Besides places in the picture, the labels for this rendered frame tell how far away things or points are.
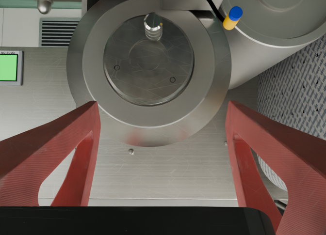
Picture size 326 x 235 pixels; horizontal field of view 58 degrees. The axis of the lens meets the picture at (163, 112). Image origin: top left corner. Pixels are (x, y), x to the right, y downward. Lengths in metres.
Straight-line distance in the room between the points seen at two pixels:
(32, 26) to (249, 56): 3.12
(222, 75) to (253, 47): 0.04
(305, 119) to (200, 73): 0.16
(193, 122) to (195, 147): 0.33
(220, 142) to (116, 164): 0.21
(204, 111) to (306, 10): 0.13
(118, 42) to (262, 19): 0.13
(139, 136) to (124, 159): 0.33
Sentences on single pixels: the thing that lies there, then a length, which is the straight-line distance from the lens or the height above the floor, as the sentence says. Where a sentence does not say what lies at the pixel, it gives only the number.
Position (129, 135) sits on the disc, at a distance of 0.26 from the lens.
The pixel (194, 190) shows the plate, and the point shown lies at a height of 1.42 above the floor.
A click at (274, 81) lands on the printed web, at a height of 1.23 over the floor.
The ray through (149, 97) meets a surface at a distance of 0.24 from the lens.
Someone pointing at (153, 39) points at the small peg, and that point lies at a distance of 0.25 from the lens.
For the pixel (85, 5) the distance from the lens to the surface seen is 0.30.
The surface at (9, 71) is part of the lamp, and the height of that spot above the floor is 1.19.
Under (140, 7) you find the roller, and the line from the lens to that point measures 0.27.
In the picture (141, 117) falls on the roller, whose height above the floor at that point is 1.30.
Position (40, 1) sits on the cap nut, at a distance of 0.67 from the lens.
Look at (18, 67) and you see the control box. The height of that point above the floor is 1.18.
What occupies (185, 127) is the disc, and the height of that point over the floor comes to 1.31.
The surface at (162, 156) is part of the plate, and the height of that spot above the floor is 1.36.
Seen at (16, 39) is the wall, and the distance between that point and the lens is 3.38.
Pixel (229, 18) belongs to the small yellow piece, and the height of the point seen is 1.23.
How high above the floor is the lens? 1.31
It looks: 4 degrees down
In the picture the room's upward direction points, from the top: 179 degrees counter-clockwise
